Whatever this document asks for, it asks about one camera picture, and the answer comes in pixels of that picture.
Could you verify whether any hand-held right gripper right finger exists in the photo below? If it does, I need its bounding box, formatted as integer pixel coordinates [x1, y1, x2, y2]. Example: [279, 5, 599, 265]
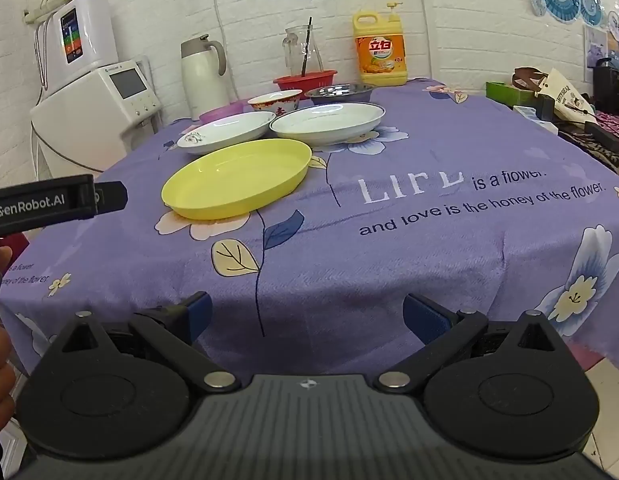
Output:
[374, 293, 567, 395]

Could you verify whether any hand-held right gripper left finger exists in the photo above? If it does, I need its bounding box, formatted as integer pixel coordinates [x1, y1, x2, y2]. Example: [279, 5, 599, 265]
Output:
[52, 291, 241, 395]

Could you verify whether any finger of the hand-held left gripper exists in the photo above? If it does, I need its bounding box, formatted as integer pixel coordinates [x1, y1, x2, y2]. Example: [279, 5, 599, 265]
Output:
[92, 181, 128, 219]

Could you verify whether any yellow oval plate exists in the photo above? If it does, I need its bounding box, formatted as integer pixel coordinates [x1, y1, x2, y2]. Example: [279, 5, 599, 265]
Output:
[161, 138, 313, 221]

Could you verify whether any white plate with floral print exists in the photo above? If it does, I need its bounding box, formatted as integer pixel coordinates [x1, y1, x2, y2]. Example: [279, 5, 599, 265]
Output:
[177, 111, 276, 156]

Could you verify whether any purple plastic bowl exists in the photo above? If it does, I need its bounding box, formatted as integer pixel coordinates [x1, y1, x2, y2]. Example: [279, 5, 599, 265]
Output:
[198, 100, 250, 123]

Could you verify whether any white bowl with red pattern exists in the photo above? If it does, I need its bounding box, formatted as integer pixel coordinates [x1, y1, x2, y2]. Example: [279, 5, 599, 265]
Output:
[248, 89, 304, 117]

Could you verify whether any white plate with blue rim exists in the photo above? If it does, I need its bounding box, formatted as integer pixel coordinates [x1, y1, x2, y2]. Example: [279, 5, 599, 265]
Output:
[270, 102, 387, 147]

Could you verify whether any steel bowl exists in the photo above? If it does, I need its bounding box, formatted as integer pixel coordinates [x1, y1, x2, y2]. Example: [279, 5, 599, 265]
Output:
[304, 84, 375, 107]

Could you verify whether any person's left hand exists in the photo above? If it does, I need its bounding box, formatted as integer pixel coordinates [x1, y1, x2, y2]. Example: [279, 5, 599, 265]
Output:
[0, 246, 16, 441]

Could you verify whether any purple floral tablecloth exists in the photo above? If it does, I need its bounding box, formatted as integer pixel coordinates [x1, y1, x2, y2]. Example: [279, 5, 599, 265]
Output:
[0, 77, 619, 386]

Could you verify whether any white appliance with screen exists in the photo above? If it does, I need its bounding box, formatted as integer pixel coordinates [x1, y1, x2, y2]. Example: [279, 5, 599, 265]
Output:
[30, 57, 163, 176]

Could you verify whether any white thermos jug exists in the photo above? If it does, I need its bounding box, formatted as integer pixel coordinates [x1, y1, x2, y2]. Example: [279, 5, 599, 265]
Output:
[180, 35, 231, 108]

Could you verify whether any red plastic colander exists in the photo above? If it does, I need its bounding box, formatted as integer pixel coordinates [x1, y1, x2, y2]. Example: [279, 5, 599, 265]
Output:
[273, 70, 337, 95]

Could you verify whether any white and blue box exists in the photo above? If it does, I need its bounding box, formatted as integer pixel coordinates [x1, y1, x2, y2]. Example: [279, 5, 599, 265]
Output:
[513, 104, 560, 134]

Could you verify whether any glass pitcher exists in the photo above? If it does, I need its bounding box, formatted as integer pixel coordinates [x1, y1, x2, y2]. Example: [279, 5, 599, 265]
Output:
[283, 26, 324, 78]

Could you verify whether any green box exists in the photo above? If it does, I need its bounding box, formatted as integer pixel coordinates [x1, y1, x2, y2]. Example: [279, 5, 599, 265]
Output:
[486, 80, 540, 108]

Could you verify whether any dark patterned cloth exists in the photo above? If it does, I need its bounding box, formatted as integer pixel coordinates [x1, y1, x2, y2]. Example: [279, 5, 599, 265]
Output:
[559, 110, 619, 177]

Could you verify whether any black stirring stick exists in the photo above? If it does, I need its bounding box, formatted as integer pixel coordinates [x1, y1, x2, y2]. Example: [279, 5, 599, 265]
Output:
[300, 16, 313, 78]

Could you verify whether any brown object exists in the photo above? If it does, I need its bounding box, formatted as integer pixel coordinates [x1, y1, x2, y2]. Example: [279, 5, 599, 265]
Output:
[512, 66, 549, 91]

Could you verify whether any cream tote bag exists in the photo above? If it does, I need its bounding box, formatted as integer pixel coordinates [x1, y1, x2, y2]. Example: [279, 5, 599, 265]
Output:
[537, 67, 597, 126]

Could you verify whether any yellow detergent bottle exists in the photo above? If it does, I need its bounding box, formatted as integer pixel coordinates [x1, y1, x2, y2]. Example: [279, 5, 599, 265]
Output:
[352, 2, 408, 87]

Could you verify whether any black container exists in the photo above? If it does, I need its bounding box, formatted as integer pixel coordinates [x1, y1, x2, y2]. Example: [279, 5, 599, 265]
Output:
[592, 57, 619, 116]

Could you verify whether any medium blue paper fan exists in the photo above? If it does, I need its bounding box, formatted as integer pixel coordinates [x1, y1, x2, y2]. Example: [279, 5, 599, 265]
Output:
[577, 0, 604, 28]

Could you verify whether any white wall water purifier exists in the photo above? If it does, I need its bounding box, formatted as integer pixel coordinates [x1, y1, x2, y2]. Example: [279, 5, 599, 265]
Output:
[34, 0, 119, 92]

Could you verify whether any white wall cable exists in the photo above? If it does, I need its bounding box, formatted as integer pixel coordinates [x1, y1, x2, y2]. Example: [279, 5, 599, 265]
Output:
[208, 0, 241, 102]

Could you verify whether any white wall conduit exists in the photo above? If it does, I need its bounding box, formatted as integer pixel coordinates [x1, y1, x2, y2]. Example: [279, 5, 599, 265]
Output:
[413, 0, 434, 81]

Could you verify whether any wall poster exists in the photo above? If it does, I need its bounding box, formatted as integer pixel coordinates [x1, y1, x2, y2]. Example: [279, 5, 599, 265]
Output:
[583, 25, 611, 83]

